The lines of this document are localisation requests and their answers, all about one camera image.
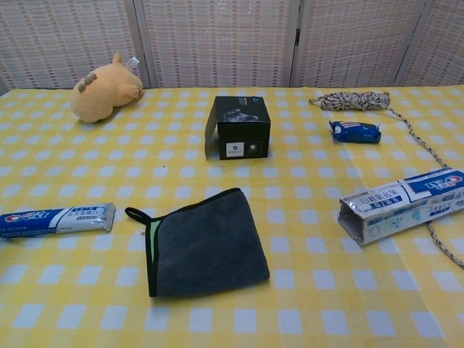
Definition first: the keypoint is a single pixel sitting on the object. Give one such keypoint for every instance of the yellow white checked tablecloth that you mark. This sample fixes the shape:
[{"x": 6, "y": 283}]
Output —
[{"x": 108, "y": 163}]

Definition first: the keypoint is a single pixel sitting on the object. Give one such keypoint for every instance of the black cube product box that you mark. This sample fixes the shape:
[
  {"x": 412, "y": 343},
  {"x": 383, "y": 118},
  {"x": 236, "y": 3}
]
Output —
[{"x": 243, "y": 137}]

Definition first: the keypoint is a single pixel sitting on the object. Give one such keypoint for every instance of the orange plush toy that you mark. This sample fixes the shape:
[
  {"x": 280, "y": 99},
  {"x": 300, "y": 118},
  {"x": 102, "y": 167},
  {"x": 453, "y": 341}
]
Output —
[{"x": 101, "y": 98}]

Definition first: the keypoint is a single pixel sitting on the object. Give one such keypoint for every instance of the blue snack packet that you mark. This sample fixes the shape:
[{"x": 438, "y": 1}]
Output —
[{"x": 355, "y": 132}]

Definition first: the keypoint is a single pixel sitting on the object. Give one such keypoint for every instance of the blue white toothpaste tube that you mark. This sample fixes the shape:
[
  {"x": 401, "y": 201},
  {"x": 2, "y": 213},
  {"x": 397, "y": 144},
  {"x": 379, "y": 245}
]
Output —
[{"x": 54, "y": 217}]

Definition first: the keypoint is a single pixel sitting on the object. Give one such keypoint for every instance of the white blue toothpaste carton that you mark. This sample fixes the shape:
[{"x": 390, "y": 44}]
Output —
[{"x": 391, "y": 206}]

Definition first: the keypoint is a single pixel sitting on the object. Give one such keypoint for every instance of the dark grey microfibre cloth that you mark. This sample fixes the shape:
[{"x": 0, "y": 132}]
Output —
[{"x": 210, "y": 246}]

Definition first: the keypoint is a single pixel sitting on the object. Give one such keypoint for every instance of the woven folding screen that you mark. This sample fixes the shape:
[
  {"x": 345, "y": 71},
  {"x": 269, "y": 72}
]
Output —
[{"x": 217, "y": 43}]

